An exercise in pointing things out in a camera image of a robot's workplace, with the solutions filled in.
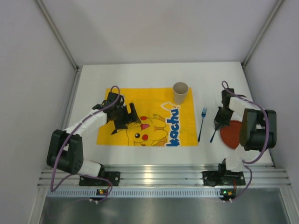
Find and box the aluminium mounting rail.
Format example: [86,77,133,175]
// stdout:
[37,164,290,187]

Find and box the red-orange plate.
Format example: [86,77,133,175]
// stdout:
[220,120,242,150]

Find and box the slotted grey cable duct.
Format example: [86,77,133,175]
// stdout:
[47,188,223,198]

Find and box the right aluminium corner post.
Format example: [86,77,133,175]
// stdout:
[242,0,285,67]

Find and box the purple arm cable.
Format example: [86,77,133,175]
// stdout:
[221,80,268,203]
[50,85,113,203]

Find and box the beige paper cup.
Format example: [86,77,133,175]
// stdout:
[173,82,189,105]

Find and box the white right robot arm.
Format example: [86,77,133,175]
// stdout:
[214,88,277,179]

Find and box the yellow Pikachu cloth placemat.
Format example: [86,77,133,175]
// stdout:
[97,88,198,147]

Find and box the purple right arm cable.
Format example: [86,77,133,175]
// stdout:
[221,80,268,203]

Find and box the blue metallic fork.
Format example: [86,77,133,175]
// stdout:
[198,107,207,142]

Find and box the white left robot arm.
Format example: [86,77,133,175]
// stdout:
[46,92,140,177]

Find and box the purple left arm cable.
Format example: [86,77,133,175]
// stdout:
[50,85,113,203]

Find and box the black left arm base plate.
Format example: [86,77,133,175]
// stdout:
[79,171,121,187]

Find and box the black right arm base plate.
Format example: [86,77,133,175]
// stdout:
[202,171,246,187]

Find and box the aluminium corner post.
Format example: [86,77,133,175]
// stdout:
[242,0,285,67]
[35,0,79,70]

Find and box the left aluminium corner post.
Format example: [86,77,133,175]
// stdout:
[35,0,79,70]

